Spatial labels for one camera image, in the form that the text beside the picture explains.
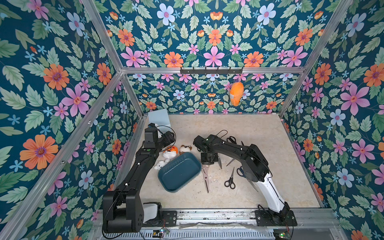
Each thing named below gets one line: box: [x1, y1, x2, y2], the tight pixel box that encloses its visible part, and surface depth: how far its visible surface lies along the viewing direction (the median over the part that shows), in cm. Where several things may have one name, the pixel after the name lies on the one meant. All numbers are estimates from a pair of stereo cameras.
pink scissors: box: [202, 164, 211, 194], surface depth 90 cm
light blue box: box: [148, 108, 174, 134], surface depth 98 cm
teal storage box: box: [157, 152, 202, 193], surface depth 91 cm
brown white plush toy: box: [179, 144, 193, 155], surface depth 98 cm
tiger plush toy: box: [162, 146, 179, 159], surface depth 94 cm
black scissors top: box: [226, 136, 237, 145], surface depth 106 cm
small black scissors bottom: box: [224, 167, 236, 190], surface depth 87 cm
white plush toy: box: [153, 158, 171, 171], surface depth 90 cm
